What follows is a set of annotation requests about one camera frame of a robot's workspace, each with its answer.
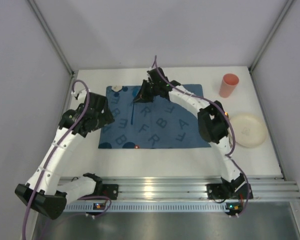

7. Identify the pink plastic cup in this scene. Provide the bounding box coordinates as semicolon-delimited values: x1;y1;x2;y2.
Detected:
219;73;240;98

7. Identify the cream round plate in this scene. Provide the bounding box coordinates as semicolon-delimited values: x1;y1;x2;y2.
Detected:
230;113;268;148

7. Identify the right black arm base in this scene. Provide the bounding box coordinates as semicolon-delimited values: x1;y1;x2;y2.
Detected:
206;183;254;203

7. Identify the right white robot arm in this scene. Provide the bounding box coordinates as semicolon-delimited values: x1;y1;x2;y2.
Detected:
133;67;252;200

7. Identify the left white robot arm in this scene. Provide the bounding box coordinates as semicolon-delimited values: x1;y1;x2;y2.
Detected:
15;92;115;220

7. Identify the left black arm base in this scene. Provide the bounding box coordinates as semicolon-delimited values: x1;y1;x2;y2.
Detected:
101;184;119;200

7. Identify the gold metal fork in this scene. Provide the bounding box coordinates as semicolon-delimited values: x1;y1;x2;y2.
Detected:
224;112;233;148

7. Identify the aluminium mounting rail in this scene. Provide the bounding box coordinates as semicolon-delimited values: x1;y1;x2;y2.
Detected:
103;177;300;202

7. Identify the perforated grey cable duct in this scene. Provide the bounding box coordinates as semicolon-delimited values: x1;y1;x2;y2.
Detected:
64;201;241;213

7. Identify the left aluminium frame post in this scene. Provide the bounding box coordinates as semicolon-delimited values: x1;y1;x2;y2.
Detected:
26;0;75;76

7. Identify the aluminium frame post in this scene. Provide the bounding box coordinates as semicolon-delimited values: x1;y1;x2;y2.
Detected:
248;0;296;74
26;0;75;76

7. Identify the right aluminium frame post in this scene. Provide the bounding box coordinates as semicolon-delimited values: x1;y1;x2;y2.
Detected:
248;0;296;74

